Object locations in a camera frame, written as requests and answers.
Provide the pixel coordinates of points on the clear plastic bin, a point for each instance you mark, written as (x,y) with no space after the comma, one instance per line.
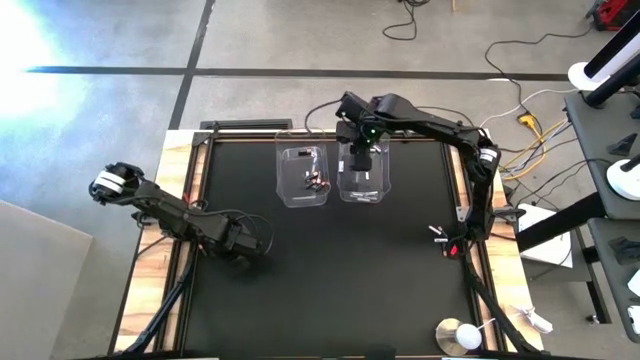
(287,195)
(382,190)

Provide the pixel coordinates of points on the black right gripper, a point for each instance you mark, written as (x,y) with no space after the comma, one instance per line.
(362,140)

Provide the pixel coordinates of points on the white round stand base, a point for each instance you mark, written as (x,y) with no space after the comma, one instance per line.
(622,182)

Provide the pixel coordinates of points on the black desk leg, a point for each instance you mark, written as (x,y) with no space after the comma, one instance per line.
(560,225)

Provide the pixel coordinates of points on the grey board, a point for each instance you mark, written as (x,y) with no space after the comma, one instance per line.
(35,290)

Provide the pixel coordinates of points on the grey cylindrical battery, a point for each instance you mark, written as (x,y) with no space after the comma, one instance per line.
(441,240)

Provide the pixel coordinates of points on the white cylindrical battery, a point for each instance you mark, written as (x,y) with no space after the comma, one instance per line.
(435,230)

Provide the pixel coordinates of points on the grey desk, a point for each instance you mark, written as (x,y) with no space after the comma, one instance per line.
(607,280)
(595,130)

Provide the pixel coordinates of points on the red toolbox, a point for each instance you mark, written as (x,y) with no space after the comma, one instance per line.
(617,12)

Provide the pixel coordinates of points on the thin black copper-top battery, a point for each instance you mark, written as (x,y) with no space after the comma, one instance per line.
(321,188)

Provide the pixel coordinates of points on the small black desk object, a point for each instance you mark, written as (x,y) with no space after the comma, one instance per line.
(625,147)
(627,250)

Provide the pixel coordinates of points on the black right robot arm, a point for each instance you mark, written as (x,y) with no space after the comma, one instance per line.
(430,125)

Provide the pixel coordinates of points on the small red object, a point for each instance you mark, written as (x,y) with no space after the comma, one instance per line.
(453,250)

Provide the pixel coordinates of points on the white battery blue cap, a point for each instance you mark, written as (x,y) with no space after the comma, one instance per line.
(357,194)
(371,194)

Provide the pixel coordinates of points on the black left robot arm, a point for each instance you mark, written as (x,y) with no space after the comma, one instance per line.
(165,210)

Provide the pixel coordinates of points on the black floor vent grate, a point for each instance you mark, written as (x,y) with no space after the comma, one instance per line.
(245,125)

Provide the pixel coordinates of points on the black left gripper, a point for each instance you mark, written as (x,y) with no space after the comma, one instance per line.
(237,240)

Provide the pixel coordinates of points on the thick black copper-top battery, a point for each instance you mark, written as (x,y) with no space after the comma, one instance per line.
(311,175)

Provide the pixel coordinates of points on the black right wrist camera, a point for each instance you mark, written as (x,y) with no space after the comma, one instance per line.
(349,106)

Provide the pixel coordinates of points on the white board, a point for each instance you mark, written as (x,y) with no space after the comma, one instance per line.
(550,255)

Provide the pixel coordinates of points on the white globe lamp metal base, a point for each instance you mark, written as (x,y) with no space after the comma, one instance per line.
(469,336)

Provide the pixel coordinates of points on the white and black tower fan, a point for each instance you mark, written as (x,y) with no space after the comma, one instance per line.
(615,50)

